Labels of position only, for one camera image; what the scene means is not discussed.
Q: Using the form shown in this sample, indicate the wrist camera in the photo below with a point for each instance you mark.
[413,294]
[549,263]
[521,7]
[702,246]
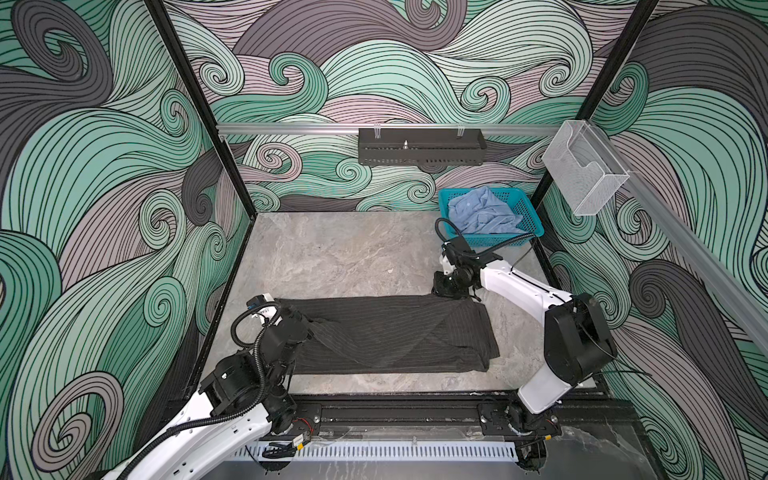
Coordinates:
[457,253]
[261,303]

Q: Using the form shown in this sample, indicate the light blue shirt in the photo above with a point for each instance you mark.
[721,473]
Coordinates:
[481,212]

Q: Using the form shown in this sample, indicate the black perforated wall tray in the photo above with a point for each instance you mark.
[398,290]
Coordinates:
[431,149]

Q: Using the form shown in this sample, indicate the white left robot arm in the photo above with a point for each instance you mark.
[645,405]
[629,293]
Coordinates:
[243,399]

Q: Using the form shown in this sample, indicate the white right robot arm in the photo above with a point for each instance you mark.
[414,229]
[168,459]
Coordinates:
[577,341]

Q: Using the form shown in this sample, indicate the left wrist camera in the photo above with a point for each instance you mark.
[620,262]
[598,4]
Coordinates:
[261,303]

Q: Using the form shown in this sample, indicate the teal plastic basket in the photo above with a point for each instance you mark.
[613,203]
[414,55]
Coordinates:
[515,198]

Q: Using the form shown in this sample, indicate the aluminium side wall rail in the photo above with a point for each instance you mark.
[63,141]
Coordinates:
[701,221]

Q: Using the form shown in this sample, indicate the clear plastic wall bin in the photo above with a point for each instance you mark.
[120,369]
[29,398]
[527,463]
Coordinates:
[585,166]

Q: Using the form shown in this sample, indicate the white slotted cable duct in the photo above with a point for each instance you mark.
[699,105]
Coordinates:
[391,451]

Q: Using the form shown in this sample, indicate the black vertical frame post left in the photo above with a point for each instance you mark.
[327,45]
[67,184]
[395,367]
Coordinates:
[175,49]

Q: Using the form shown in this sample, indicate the black vertical frame post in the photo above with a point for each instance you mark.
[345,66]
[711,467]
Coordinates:
[175,49]
[608,74]

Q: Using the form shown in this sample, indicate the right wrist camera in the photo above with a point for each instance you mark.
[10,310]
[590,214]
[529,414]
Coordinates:
[457,253]

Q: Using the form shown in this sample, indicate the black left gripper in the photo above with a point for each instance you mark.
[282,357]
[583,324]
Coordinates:
[298,317]

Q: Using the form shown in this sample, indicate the black vertical frame post right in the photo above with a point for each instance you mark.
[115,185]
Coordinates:
[608,74]

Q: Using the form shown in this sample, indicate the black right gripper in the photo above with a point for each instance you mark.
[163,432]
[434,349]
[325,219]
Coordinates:
[439,288]

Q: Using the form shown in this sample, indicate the dark grey pinstripe shirt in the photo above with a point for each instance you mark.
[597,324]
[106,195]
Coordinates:
[395,335]

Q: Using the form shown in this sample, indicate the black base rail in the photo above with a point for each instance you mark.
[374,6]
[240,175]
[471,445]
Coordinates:
[493,414]

